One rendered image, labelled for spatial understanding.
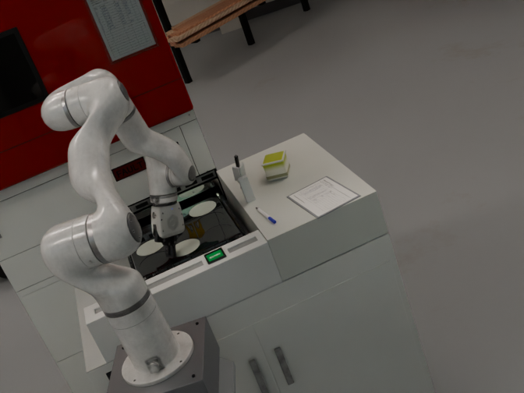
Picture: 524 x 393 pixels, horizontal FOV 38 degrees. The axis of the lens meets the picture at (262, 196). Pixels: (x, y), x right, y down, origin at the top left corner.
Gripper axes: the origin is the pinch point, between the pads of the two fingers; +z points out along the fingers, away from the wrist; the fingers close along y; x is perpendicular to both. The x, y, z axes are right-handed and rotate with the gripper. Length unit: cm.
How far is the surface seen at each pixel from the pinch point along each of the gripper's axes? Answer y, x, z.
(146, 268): -5.5, 6.2, 5.0
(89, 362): -34.4, 0.9, 23.9
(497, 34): 417, 75, -53
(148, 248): 3.4, 14.7, 1.6
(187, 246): 7.0, -0.3, 0.3
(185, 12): 481, 483, -112
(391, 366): 43, -50, 45
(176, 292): -16.9, -20.1, 5.6
